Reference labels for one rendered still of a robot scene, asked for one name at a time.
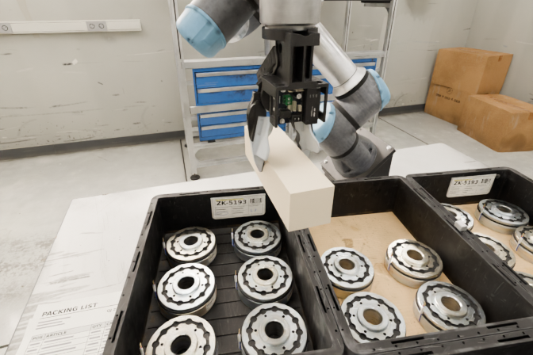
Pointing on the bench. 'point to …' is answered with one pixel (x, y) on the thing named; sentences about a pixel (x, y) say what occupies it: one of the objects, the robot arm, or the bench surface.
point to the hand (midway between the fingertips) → (280, 159)
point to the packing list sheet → (70, 326)
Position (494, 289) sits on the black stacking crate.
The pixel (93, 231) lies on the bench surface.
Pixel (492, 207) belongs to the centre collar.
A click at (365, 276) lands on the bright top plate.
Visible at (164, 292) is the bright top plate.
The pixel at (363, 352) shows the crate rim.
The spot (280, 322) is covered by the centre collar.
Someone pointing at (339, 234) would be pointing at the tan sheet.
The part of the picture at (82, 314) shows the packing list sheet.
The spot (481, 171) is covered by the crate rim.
